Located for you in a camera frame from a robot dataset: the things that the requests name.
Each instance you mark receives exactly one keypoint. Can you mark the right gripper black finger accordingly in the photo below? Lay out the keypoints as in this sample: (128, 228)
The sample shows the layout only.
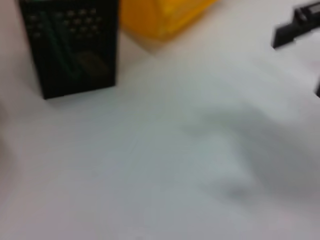
(283, 37)
(318, 88)

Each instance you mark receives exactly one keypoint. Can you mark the yellow plastic bin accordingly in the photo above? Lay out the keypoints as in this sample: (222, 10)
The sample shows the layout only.
(155, 17)

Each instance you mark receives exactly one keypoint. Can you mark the black mesh pen holder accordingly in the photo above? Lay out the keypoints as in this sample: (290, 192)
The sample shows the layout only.
(50, 80)

